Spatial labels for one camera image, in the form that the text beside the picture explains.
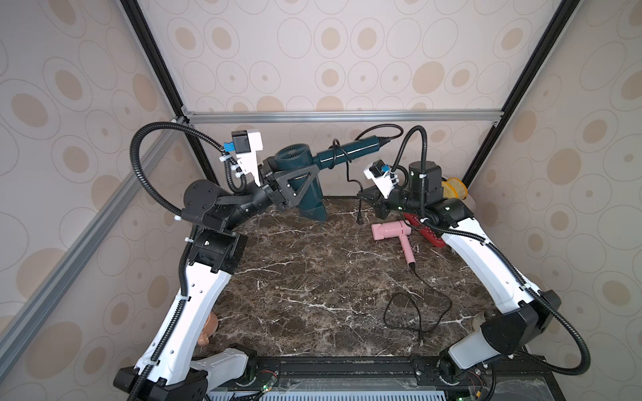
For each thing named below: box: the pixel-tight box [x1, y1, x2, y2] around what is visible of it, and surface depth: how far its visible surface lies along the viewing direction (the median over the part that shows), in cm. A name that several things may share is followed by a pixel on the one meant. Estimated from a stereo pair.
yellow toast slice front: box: [441, 180, 459, 199], surface depth 94 cm
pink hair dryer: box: [371, 219, 417, 265], surface depth 105 cm
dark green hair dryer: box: [274, 136, 392, 223], surface depth 47 cm
